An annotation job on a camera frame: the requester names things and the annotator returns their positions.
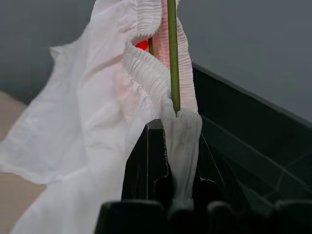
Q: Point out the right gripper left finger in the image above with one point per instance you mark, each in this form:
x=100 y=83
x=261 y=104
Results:
x=143 y=158

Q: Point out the white shorts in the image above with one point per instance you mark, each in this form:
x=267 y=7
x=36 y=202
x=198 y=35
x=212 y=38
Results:
x=85 y=97

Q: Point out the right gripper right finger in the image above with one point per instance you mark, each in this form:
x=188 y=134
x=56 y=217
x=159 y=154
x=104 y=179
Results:
x=243 y=136

